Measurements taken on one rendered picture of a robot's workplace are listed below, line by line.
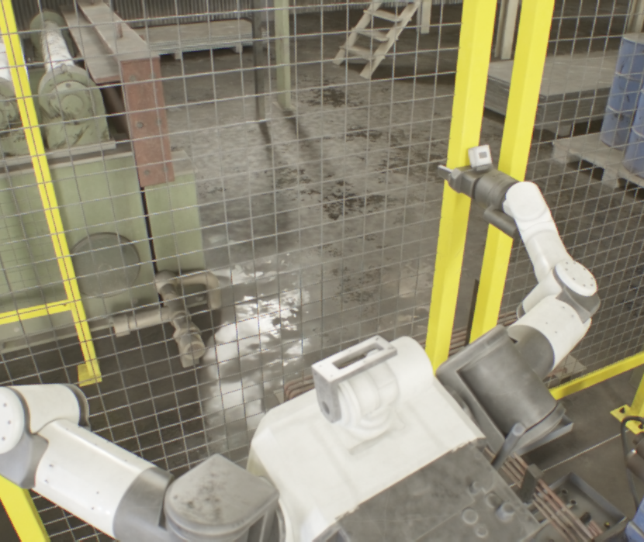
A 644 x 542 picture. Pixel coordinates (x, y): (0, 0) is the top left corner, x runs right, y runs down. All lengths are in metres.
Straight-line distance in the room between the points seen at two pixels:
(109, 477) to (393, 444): 0.32
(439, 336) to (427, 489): 0.99
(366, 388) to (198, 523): 0.22
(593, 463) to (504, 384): 1.86
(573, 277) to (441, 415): 0.40
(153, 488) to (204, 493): 0.06
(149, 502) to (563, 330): 0.63
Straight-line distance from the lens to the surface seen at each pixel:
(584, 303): 1.04
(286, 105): 6.45
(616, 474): 2.66
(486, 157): 1.40
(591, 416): 2.85
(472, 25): 1.34
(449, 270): 1.55
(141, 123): 2.78
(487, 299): 1.70
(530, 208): 1.21
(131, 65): 2.72
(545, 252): 1.16
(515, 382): 0.83
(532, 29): 1.44
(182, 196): 3.06
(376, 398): 0.65
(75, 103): 2.86
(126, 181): 2.98
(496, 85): 6.32
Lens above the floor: 1.88
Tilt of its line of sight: 32 degrees down
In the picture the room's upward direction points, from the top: straight up
